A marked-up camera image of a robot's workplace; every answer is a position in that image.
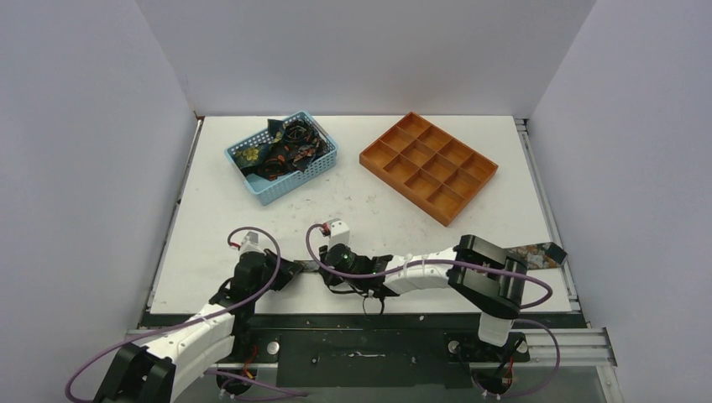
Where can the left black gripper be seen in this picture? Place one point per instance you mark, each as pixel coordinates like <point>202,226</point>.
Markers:
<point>288,270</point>

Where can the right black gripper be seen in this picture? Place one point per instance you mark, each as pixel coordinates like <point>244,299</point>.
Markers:
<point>327,264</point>

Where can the orange floral necktie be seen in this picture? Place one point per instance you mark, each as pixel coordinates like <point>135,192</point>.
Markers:
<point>534,257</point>

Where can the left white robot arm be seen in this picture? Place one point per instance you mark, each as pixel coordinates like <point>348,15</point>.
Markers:
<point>161,369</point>

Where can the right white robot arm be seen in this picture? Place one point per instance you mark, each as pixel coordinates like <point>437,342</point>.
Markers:
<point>488,276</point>

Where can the light blue plastic basket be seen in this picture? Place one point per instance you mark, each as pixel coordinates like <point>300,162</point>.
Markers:
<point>269,191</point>

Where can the black tie with orange swirls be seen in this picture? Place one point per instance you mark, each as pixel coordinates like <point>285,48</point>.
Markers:
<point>295,146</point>

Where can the dark tie with yellow flowers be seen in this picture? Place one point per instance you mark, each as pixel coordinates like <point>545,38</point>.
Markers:
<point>250,158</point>

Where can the orange wooden compartment tray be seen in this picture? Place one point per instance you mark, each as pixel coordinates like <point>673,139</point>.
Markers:
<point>428,166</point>

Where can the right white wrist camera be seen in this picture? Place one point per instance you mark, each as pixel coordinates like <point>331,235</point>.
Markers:
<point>337,232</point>

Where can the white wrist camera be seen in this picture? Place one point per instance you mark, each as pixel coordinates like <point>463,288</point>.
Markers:
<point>250,244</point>
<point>337,232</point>

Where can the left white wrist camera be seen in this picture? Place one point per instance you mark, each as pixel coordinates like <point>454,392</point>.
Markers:
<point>250,244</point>

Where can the black metal base plate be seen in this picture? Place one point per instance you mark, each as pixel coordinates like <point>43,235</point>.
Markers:
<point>373,351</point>

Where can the aluminium frame rail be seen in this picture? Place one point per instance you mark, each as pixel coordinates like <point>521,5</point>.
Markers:
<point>587,359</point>

